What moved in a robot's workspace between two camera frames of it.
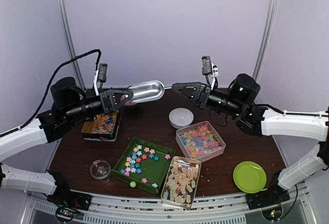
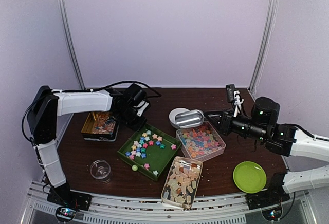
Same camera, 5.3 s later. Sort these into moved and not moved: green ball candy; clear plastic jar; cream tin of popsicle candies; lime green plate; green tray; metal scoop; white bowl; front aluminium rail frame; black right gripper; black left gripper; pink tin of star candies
Moved: black left gripper; green ball candy; metal scoop; green tray; black right gripper
Not moved: white bowl; lime green plate; pink tin of star candies; clear plastic jar; front aluminium rail frame; cream tin of popsicle candies
